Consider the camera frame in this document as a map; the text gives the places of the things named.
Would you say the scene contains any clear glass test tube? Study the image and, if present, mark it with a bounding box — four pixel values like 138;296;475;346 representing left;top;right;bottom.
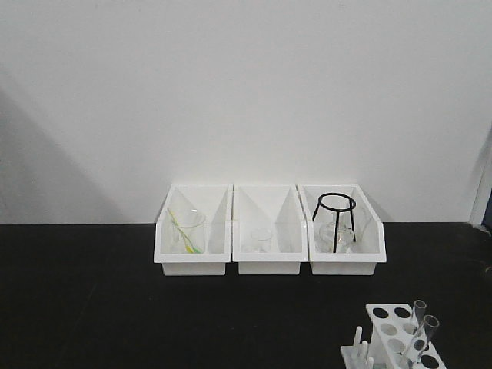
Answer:
410;299;427;334
399;314;440;368

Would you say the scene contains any white test tube rack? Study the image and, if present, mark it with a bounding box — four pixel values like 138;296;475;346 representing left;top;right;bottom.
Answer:
341;304;446;368

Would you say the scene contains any white middle storage bin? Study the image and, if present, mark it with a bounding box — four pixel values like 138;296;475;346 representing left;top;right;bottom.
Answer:
232;184;308;275

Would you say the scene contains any white storage bin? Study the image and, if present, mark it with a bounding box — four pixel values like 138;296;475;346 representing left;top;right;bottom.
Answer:
154;184;233;276
232;184;308;275
297;184;387;275

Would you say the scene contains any small clear glass beaker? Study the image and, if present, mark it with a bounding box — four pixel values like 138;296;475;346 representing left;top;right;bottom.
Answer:
250;228;272;253

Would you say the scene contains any white left storage bin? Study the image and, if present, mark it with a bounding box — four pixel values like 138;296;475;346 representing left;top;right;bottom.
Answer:
154;184;233;276

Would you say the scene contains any yellow green plastic stirrer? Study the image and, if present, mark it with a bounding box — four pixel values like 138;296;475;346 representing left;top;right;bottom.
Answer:
167;208;204;254

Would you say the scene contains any clear glass flask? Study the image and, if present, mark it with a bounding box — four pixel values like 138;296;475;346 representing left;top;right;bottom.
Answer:
318;215;354;254

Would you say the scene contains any white right storage bin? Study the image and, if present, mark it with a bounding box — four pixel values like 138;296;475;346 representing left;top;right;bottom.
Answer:
297;184;387;275

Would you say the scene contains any black wire tripod stand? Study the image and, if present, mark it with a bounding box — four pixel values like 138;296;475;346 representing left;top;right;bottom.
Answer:
311;192;357;242

